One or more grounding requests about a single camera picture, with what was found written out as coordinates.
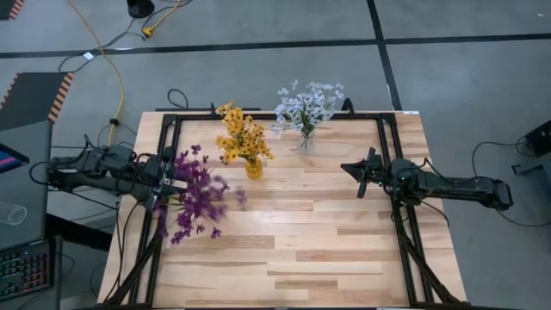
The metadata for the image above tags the laptop screen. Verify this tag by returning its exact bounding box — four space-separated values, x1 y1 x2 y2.
0 142 30 176

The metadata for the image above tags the black mat orange striped edge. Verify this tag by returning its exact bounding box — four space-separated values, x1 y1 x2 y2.
0 71 75 133
0 0 26 22

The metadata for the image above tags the black cable loop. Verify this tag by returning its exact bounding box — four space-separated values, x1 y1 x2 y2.
166 88 189 109

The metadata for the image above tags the black aluminium table frame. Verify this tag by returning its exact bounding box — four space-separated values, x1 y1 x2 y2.
101 109 470 310

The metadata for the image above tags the black equipment box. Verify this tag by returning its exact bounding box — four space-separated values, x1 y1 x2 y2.
511 119 551 177

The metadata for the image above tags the black floor cable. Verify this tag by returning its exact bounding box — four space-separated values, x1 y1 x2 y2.
58 16 152 74
471 137 551 229

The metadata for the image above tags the yellow glass bottle vase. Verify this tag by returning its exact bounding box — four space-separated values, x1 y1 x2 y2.
244 157 264 181

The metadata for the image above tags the black backlit keyboard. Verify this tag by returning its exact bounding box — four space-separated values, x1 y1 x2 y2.
0 239 55 302

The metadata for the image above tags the yellow power cable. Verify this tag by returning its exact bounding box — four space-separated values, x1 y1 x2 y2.
66 0 126 147

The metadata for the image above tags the clear glass vase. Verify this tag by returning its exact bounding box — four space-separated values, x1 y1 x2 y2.
298 128 318 154

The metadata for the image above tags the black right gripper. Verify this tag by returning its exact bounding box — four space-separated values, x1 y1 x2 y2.
339 146 408 200

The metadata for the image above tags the yellow cable with plug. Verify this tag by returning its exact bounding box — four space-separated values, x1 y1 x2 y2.
141 0 184 39

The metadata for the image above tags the black mounting bar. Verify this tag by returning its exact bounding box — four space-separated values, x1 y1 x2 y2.
154 102 262 114

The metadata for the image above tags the black round stand base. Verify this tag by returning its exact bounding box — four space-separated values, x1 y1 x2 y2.
126 0 156 19

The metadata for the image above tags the grey desk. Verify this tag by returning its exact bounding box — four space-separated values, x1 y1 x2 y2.
0 120 64 310

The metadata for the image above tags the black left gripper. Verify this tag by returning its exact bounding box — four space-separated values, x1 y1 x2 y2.
136 146 184 212

